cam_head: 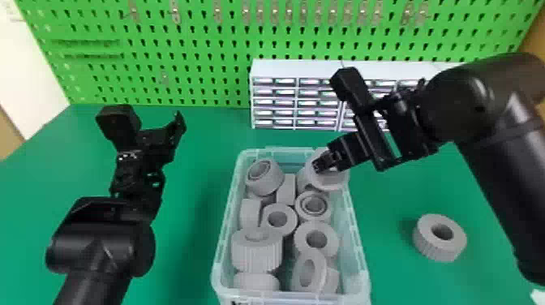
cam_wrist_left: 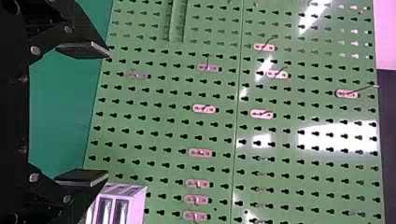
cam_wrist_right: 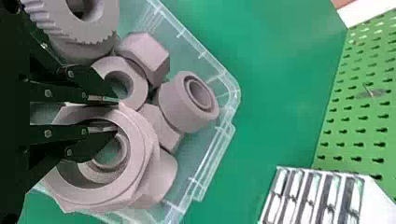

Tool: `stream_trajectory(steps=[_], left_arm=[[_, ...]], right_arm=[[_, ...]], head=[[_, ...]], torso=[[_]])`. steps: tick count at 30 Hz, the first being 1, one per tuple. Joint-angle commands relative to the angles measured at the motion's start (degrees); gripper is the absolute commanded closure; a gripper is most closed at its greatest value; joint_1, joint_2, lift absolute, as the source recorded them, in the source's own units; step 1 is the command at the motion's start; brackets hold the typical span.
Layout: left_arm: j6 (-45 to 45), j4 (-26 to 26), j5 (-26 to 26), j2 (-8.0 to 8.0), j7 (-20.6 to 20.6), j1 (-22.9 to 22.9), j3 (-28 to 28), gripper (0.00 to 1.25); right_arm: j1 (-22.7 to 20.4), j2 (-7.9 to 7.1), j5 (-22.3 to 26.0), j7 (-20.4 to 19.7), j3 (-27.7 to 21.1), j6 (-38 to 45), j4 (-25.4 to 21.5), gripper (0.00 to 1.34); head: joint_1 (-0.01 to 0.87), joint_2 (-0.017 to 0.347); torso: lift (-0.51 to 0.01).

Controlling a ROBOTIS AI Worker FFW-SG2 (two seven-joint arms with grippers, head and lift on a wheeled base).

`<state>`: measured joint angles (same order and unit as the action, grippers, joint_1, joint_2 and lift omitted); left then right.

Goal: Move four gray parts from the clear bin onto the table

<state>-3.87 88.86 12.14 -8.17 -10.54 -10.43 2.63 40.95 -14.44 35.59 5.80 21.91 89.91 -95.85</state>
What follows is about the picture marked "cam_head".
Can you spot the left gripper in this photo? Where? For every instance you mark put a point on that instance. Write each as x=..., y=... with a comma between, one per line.
x=154, y=147

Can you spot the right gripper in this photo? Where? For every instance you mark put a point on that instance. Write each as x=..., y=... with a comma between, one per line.
x=351, y=151

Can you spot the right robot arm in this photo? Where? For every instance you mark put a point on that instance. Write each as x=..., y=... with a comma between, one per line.
x=502, y=140

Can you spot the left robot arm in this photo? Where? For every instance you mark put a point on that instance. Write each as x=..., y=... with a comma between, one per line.
x=100, y=245

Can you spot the clear bin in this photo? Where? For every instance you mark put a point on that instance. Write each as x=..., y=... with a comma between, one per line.
x=355, y=259

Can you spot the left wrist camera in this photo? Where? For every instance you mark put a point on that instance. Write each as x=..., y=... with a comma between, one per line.
x=118, y=123

